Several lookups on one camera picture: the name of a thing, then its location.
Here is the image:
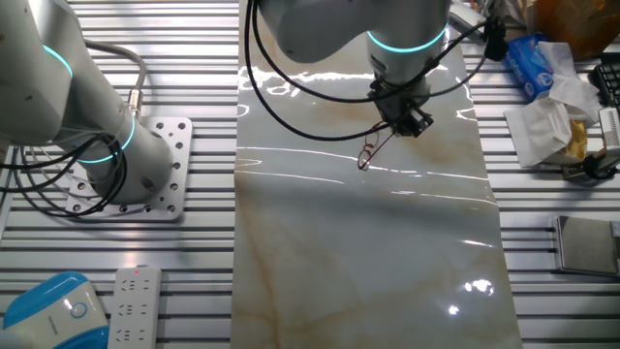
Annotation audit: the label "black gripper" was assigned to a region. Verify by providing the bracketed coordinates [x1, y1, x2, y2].
[366, 79, 435, 140]

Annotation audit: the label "brown frame glasses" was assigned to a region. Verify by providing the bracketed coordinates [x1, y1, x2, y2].
[356, 121, 397, 172]

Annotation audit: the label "marble pattern table mat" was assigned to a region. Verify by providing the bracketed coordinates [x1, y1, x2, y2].
[230, 0, 524, 349]

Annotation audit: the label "white tissue sheet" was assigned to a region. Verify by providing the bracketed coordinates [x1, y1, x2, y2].
[503, 96, 590, 169]

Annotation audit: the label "blue tissue pack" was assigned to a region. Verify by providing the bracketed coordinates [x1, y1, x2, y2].
[502, 32, 556, 102]

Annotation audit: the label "yellow plastic bag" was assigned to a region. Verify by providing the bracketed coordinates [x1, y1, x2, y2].
[546, 118, 590, 166]

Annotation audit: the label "crumpled white tissue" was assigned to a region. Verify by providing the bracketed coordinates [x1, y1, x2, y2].
[540, 41, 603, 125]

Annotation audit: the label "black round knob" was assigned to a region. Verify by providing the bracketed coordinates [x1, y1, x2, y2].
[582, 153, 619, 181]

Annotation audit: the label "brown cardboard box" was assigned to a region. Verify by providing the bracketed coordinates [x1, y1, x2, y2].
[525, 0, 620, 62]

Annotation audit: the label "grey vented box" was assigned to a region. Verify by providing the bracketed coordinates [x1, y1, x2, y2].
[598, 106, 620, 161]

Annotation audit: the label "black keyboard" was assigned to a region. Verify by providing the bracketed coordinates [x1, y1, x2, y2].
[590, 51, 620, 106]

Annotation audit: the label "square steel plate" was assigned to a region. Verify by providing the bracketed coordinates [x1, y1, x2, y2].
[553, 214, 620, 278]

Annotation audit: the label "white power strip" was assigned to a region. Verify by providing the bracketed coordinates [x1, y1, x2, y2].
[107, 265, 163, 349]

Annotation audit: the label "blue and white device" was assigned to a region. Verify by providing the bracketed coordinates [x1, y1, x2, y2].
[0, 270, 110, 349]

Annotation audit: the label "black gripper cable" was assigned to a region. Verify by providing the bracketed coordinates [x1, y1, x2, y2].
[250, 0, 490, 105]
[243, 0, 393, 143]

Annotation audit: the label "metal corner bracket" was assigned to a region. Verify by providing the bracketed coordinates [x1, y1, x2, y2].
[561, 162, 590, 183]

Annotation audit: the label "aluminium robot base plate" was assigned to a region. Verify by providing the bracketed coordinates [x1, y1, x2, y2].
[65, 115, 194, 223]

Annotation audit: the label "thick grey robot cable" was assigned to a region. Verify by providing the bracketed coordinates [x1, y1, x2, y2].
[84, 39, 148, 120]

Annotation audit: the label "black base cable bundle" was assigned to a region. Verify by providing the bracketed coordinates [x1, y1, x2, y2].
[0, 134, 128, 218]

